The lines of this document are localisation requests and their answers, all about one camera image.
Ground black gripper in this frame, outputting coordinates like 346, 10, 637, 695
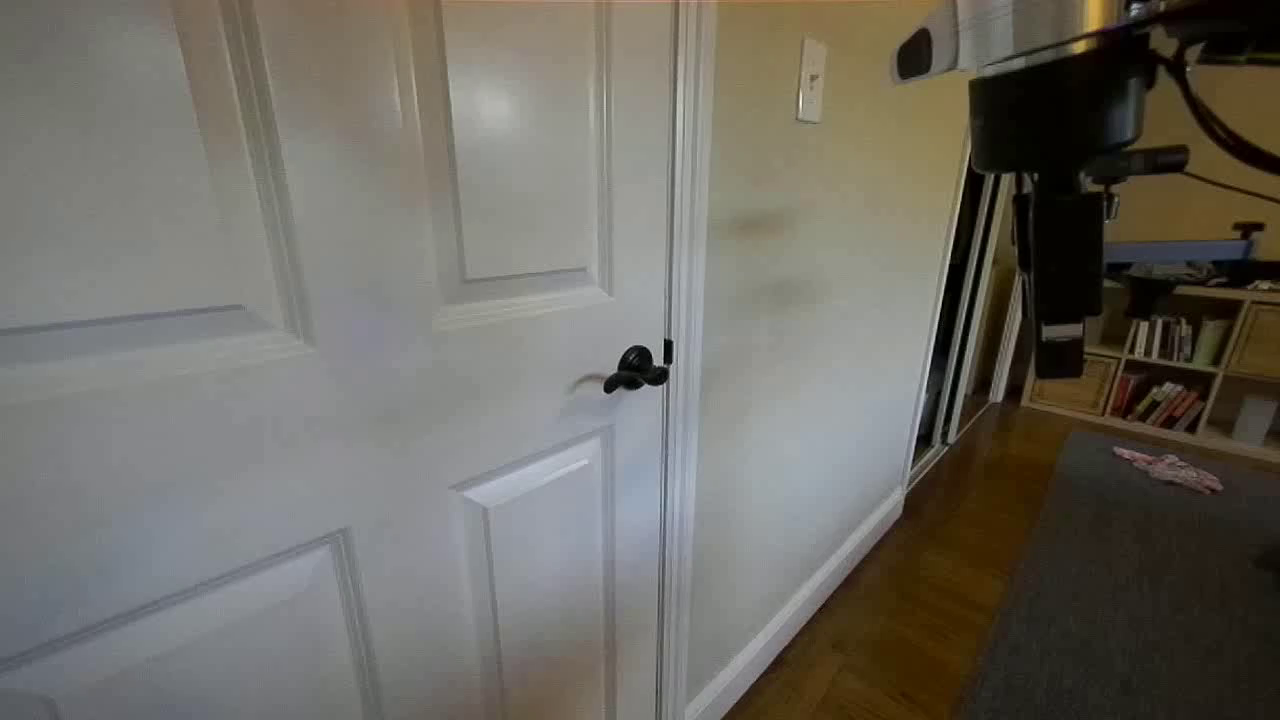
968, 43, 1160, 382

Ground black door lever handle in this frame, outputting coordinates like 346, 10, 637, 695
601, 340, 670, 395

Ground white panelled door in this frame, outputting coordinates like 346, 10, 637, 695
0, 0, 681, 720

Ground leaning black white frames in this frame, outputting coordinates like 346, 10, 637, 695
908, 159, 1029, 451

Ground white upright books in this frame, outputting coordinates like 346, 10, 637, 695
1121, 312, 1201, 369

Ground blue table surface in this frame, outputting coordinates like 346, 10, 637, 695
1101, 235, 1280, 270

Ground red slanted books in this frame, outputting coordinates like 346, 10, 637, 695
1104, 369, 1210, 434

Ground light wooden bookshelf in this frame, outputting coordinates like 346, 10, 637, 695
1020, 277, 1280, 466

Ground pink cloth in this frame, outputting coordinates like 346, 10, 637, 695
1109, 445, 1229, 500

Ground grey rug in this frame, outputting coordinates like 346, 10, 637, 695
954, 423, 1280, 720

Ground white baseboard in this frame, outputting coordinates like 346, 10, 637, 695
685, 485, 910, 720

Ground thick black cable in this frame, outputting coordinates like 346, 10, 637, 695
1154, 43, 1280, 180

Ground white light switch plate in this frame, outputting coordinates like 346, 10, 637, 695
793, 36, 832, 127

